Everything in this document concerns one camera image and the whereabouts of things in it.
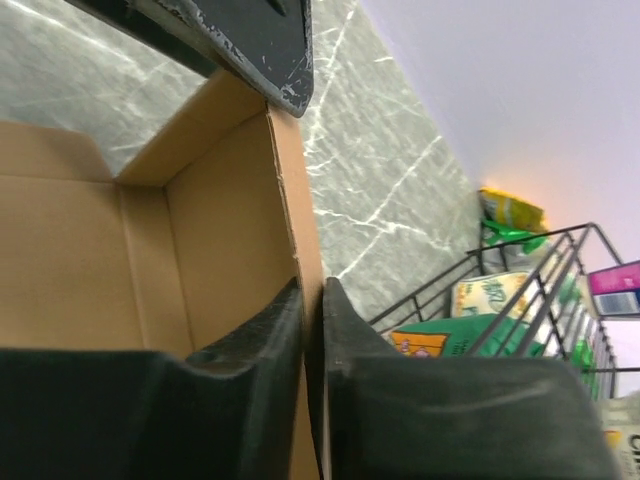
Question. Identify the black wire basket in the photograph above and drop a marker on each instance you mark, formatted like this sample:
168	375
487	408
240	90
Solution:
547	290

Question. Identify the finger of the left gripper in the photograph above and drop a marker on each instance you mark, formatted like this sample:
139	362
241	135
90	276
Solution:
268	44

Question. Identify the Chobani yogurt cup in basket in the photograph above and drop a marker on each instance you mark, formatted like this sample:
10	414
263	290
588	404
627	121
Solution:
620	422

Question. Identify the red white package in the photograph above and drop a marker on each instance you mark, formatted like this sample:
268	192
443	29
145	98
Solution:
615	290

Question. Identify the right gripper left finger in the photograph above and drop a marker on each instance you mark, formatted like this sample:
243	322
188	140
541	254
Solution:
225	412

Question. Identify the brown cardboard box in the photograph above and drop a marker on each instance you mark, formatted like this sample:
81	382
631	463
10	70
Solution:
196	235

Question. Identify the green snack bag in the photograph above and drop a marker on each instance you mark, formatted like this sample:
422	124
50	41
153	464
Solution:
524	241

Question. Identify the yellow snack bag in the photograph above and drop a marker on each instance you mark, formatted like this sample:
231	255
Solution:
512	211

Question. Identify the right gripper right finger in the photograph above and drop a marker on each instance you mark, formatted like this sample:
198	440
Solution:
384	415

